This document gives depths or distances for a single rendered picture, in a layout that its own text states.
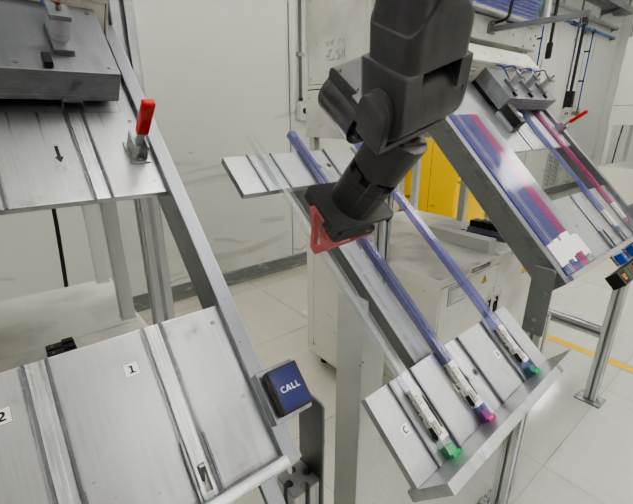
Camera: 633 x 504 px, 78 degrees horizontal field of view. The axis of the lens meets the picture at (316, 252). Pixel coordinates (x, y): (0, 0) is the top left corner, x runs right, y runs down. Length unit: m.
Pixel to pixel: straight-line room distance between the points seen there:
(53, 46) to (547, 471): 1.63
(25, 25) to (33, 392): 0.46
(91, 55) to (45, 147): 0.14
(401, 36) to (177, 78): 2.13
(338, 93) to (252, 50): 2.20
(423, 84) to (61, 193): 0.43
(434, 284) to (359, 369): 0.60
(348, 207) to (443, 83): 0.16
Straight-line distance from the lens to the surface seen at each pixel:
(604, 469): 1.72
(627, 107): 4.64
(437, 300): 1.24
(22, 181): 0.58
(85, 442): 0.46
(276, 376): 0.46
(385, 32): 0.33
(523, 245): 1.06
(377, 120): 0.34
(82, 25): 0.71
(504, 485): 1.36
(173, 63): 2.41
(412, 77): 0.32
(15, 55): 0.64
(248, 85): 2.59
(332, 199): 0.45
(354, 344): 0.66
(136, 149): 0.59
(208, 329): 0.50
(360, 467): 0.83
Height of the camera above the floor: 1.08
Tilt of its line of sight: 19 degrees down
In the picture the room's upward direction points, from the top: straight up
